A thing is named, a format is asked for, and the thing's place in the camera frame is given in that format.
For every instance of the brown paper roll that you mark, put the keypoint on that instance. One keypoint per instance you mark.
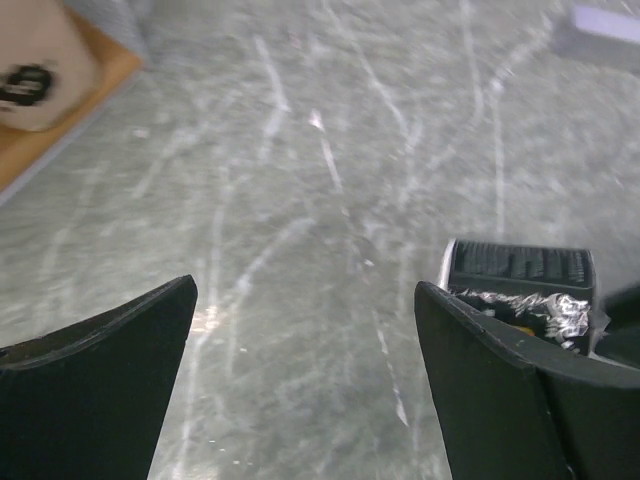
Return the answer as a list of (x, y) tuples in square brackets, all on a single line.
[(47, 68)]

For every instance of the white wire wooden shelf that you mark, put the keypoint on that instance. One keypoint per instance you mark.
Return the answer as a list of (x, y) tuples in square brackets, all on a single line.
[(112, 32)]

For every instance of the grey small box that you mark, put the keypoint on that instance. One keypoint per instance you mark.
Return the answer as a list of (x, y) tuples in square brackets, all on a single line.
[(597, 36)]

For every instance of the black paper roll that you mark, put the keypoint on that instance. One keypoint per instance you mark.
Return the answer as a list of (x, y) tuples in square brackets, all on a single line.
[(547, 292)]

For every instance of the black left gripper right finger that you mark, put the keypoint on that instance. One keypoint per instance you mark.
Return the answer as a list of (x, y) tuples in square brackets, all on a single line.
[(512, 406)]

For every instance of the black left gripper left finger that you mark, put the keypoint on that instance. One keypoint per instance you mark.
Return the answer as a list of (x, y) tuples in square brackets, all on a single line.
[(88, 401)]

